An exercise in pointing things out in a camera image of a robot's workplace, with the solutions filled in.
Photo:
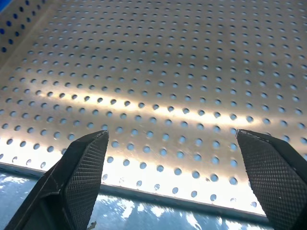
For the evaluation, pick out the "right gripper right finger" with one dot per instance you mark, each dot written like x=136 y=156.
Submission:
x=273 y=177

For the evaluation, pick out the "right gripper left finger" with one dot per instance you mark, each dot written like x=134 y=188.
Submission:
x=79 y=182

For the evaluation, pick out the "perforated steel tray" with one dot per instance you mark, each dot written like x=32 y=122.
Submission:
x=153 y=72

